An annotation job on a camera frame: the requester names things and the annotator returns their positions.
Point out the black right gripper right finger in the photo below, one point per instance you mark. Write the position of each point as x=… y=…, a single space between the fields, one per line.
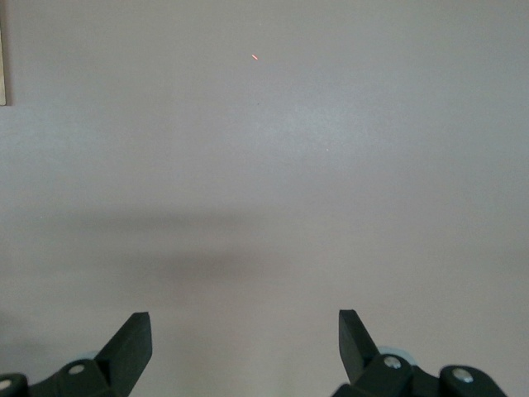
x=359 y=355

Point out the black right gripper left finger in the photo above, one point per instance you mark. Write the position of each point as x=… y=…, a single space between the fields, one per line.
x=124 y=355

